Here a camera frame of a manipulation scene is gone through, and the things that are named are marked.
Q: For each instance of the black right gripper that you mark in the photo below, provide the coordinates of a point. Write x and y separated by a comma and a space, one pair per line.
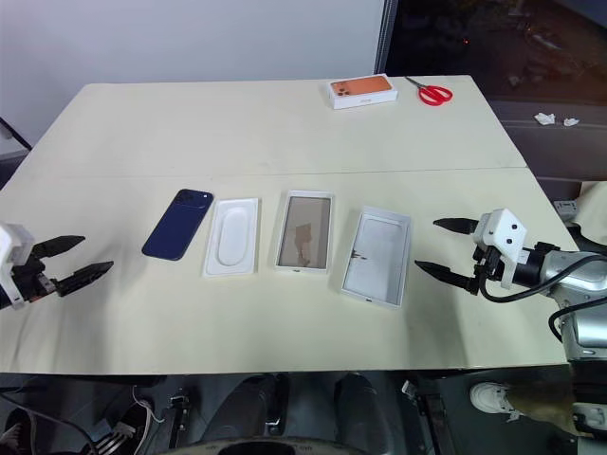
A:
488, 265

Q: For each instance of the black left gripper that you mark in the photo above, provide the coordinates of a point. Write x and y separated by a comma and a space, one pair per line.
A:
33, 284

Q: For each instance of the dark blue smartphone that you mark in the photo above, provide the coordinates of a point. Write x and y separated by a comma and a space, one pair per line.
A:
178, 225

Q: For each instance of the white box with tan interior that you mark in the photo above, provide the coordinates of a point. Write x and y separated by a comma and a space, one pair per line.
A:
303, 232

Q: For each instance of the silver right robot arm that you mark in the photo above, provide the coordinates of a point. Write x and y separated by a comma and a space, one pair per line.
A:
569, 275

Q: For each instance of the white deep open box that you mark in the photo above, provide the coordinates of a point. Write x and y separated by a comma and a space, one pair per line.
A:
377, 258

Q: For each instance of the white box with orange phone print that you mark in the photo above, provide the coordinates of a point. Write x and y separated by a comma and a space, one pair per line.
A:
362, 91

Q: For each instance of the grey power strip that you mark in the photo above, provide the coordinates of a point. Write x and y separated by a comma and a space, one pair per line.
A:
566, 207

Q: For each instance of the black slanted bar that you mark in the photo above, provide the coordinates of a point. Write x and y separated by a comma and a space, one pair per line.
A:
14, 132

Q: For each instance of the white sneaker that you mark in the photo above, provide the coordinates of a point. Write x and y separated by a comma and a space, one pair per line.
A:
488, 397

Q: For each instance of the crumpled white paper scrap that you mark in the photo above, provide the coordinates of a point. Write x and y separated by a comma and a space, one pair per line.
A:
544, 118
571, 121

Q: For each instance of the white moulded tray insert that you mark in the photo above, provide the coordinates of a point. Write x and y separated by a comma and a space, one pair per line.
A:
233, 237

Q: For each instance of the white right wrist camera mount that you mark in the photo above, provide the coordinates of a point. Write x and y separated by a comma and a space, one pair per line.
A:
505, 232

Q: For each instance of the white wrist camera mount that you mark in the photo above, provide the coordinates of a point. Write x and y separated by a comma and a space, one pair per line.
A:
10, 246
505, 232

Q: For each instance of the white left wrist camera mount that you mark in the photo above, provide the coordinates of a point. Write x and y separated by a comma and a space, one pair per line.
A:
10, 246

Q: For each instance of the grey window frame post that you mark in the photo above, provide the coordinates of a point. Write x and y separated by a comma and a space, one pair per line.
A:
385, 35

